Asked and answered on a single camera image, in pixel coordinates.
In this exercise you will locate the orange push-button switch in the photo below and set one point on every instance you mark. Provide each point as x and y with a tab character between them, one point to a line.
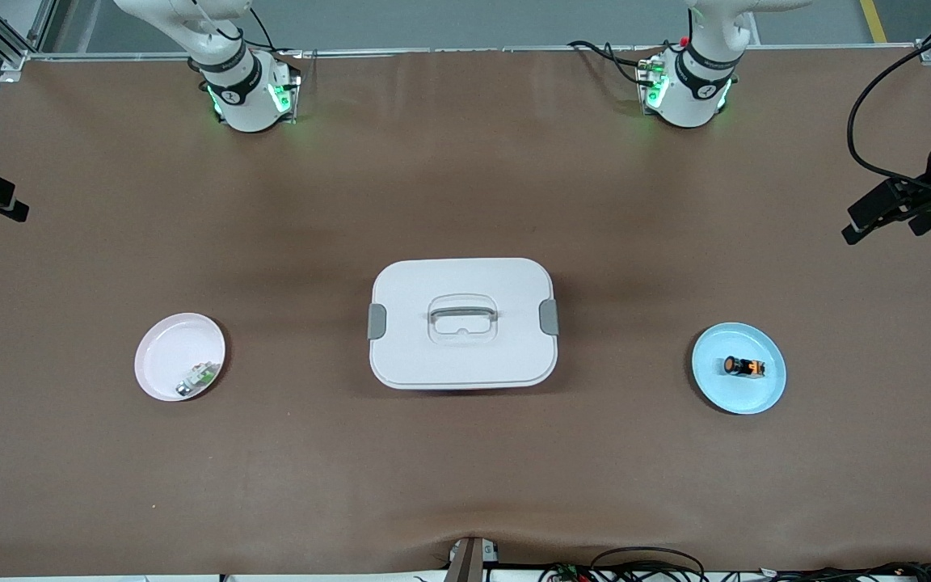
744	366

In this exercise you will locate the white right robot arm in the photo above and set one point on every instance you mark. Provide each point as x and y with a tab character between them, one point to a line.
243	97

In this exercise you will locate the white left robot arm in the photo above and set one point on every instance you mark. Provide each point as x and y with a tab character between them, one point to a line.
692	97

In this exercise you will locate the white lidded storage box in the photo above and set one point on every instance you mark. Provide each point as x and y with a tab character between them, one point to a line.
465	356

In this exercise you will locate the light blue round plate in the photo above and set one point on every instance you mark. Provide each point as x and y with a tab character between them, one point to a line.
736	396

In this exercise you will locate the pink round plate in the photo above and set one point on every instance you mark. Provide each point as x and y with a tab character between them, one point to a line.
166	364

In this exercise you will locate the brown table mat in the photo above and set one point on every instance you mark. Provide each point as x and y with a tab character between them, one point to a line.
465	485

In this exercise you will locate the green push-button switch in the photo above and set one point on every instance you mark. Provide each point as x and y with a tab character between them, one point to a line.
203	374

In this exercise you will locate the aluminium table edge rail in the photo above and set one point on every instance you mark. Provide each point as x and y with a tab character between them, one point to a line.
465	51

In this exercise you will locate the brown camera mount bracket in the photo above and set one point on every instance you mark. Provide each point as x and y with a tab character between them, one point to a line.
469	562

